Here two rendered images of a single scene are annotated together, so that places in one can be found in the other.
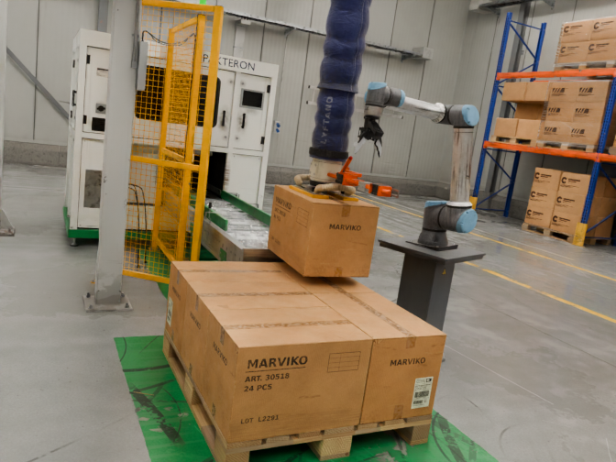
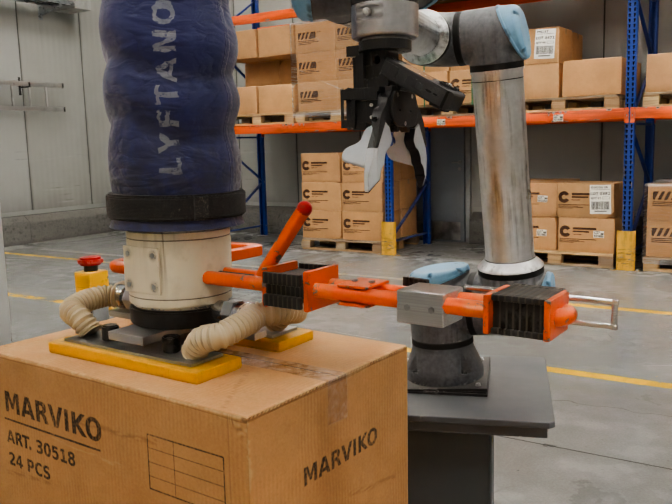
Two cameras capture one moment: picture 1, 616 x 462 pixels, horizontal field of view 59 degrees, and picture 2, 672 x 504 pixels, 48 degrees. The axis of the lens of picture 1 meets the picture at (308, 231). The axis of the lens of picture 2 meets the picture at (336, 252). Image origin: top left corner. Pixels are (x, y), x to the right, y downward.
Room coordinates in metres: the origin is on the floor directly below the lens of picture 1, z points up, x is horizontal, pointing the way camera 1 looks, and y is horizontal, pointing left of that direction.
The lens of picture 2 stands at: (1.95, 0.34, 1.34)
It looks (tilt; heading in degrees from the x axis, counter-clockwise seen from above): 8 degrees down; 330
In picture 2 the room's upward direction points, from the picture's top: 2 degrees counter-clockwise
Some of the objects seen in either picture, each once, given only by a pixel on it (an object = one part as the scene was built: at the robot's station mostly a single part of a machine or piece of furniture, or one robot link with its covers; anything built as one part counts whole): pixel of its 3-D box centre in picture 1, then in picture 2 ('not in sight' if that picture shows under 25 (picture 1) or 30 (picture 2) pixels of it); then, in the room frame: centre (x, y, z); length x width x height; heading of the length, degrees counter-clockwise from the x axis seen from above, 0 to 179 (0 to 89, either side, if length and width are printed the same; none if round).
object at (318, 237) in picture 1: (319, 228); (199, 459); (3.16, -0.07, 0.81); 0.60 x 0.40 x 0.40; 25
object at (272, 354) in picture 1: (289, 330); not in sight; (2.68, 0.03, 0.34); 1.20 x 1.00 x 0.40; 27
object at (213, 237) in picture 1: (196, 225); not in sight; (4.31, 0.89, 0.50); 2.31 x 0.05 x 0.19; 27
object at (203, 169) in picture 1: (156, 153); not in sight; (3.99, 1.17, 1.05); 0.87 x 0.10 x 2.10; 79
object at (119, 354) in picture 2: (308, 189); (140, 345); (3.14, 0.03, 1.03); 0.34 x 0.10 x 0.05; 26
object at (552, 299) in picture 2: (379, 190); (526, 312); (2.64, -0.32, 1.13); 0.08 x 0.07 x 0.05; 26
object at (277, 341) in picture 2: (337, 192); (221, 320); (3.22, -0.14, 1.03); 0.34 x 0.10 x 0.05; 26
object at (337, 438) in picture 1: (282, 379); not in sight; (2.68, 0.03, 0.07); 1.20 x 1.00 x 0.14; 27
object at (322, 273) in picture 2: (346, 179); (300, 285); (2.96, -0.17, 1.13); 0.10 x 0.08 x 0.06; 116
